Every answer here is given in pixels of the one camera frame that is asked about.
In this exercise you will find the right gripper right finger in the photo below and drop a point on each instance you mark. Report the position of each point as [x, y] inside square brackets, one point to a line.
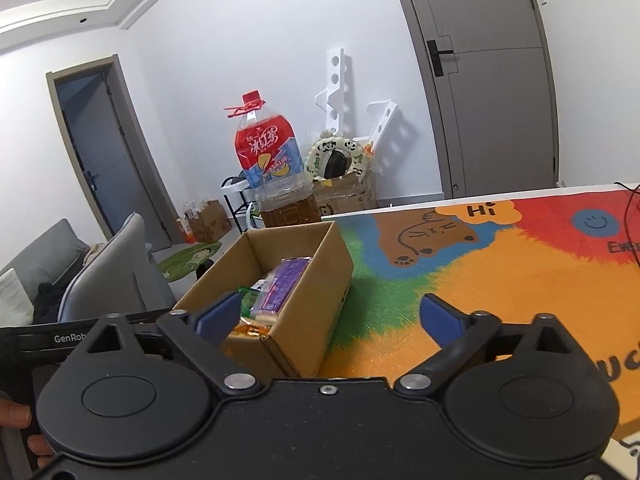
[463, 340]

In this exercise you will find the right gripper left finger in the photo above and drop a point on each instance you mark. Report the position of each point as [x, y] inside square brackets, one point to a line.
[198, 336]

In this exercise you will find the green snack bag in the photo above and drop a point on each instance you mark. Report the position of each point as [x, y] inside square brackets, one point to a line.
[249, 297]

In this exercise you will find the left hand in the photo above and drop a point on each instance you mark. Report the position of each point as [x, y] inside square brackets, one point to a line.
[19, 416]

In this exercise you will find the orange candy wrapper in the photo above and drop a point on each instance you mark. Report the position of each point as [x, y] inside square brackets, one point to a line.
[249, 328]

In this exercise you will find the grey sofa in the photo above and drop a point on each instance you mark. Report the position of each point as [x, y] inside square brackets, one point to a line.
[60, 278]

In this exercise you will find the green floor mat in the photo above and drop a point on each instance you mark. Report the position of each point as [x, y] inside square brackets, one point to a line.
[187, 260]

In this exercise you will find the purple snack pack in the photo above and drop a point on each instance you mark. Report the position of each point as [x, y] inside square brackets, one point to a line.
[276, 289]

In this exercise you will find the brown cardboard box on floor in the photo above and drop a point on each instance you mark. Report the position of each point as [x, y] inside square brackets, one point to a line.
[208, 221]

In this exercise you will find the colourful table mat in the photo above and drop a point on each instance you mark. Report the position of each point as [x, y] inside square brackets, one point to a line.
[573, 253]

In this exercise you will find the large iced tea bottle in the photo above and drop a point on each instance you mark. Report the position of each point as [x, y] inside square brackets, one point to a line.
[268, 153]

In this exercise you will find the dark interior door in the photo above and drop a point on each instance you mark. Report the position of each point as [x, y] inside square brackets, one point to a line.
[104, 140]

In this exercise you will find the white perforated shelf board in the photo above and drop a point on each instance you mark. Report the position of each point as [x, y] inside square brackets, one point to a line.
[331, 98]

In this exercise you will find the grey door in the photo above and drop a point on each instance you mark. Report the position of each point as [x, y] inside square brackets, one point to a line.
[494, 111]

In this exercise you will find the cardboard box under ring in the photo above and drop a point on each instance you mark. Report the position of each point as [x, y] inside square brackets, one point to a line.
[349, 193]

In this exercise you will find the black door handle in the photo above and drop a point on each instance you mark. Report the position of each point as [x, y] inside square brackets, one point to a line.
[436, 57]

